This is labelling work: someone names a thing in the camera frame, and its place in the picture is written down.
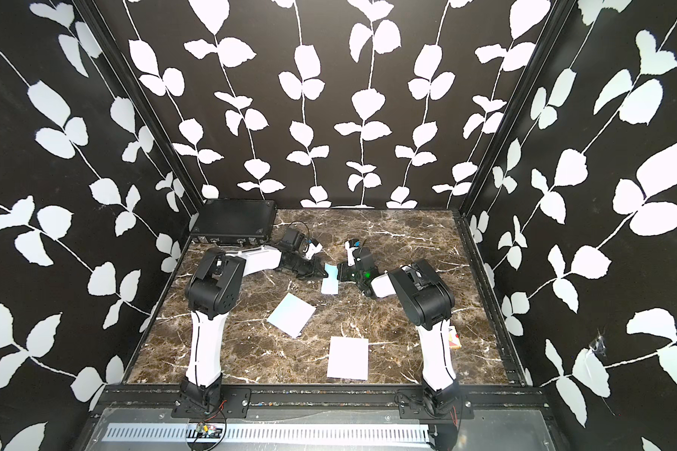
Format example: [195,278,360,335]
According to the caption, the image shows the light blue square paper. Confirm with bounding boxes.
[321,263,339,295]

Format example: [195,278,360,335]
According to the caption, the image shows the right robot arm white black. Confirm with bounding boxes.
[338,246,460,406]

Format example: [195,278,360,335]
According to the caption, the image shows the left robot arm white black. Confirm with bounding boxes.
[182,229,328,396]

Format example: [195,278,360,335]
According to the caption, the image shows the pale blue square paper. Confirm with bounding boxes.
[267,293,315,338]

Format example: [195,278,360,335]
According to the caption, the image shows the white square paper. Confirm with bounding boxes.
[327,336,369,381]

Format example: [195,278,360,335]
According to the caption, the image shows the black aluminium briefcase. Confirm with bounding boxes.
[190,199,278,246]

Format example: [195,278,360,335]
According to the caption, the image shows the yellow red card box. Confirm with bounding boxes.
[447,325,462,350]

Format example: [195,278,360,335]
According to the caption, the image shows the small circuit board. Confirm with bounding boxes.
[186,423,226,443]

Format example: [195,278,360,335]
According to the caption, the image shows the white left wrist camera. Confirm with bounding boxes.
[304,239,323,260]

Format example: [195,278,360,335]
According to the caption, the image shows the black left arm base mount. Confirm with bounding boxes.
[171,385,251,420]

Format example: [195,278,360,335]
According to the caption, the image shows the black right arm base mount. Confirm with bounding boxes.
[394,387,475,424]

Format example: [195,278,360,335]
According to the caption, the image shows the white perforated cable duct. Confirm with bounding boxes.
[100,423,431,446]

